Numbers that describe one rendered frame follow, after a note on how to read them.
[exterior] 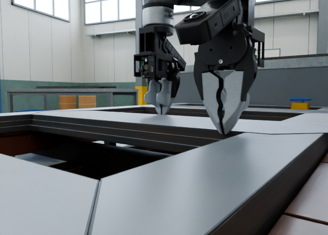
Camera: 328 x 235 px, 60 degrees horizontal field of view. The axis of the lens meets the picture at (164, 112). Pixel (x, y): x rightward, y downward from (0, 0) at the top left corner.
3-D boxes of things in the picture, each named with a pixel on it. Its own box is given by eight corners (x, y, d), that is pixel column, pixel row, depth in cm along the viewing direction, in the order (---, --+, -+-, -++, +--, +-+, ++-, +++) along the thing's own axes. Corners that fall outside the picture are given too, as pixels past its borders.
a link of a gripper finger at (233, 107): (256, 132, 43) (257, 71, 42) (241, 137, 38) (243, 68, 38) (236, 130, 45) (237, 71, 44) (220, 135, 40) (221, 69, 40)
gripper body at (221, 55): (266, 71, 43) (268, -9, 43) (246, 68, 37) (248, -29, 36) (219, 73, 48) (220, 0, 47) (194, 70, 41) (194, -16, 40)
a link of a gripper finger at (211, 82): (236, 130, 45) (237, 71, 44) (220, 135, 40) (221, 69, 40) (218, 129, 47) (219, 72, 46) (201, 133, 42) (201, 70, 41)
